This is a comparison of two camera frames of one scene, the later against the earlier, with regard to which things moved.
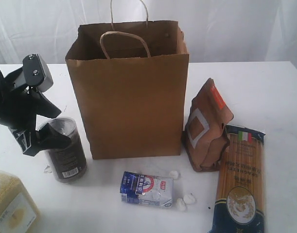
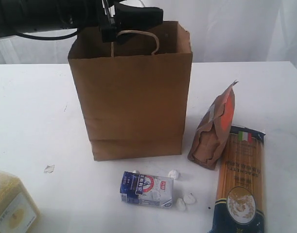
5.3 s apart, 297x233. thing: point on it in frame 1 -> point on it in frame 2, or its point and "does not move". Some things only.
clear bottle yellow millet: (14, 210) does not move
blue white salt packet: (147, 190) does not move
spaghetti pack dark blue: (240, 201) does not move
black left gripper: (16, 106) -> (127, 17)
